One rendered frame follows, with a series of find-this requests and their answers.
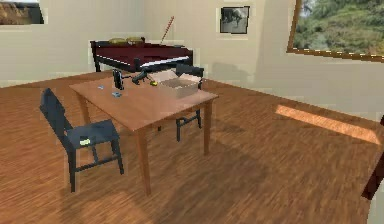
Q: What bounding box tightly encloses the open cardboard box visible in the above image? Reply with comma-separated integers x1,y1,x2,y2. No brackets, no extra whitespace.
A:
147,69,203,99

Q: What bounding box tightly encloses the dark blue chair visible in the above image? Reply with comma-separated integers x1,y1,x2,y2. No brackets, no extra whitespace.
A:
39,87,125,194
157,62,205,143

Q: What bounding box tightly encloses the brown wooden table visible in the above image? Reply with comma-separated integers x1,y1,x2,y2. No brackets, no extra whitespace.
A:
68,68,220,197

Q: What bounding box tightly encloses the black spray gun tool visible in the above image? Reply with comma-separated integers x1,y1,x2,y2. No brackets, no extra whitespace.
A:
123,68,150,86

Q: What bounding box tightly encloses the dark red bed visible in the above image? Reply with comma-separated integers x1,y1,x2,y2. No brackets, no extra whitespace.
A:
89,37,195,74

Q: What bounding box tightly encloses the black upright gadget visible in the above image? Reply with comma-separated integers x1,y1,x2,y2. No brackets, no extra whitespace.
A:
112,68,125,91

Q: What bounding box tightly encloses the red striped stick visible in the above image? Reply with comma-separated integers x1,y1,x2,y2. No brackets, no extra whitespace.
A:
159,15,175,45

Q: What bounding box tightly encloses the black framed grey picture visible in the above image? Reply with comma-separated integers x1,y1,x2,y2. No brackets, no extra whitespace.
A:
219,5,251,35

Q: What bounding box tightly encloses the wood framed window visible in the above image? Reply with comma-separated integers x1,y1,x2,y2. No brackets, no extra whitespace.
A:
286,0,384,64

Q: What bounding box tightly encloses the brown framed landscape picture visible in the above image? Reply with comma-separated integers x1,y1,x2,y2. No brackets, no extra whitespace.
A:
0,1,45,26

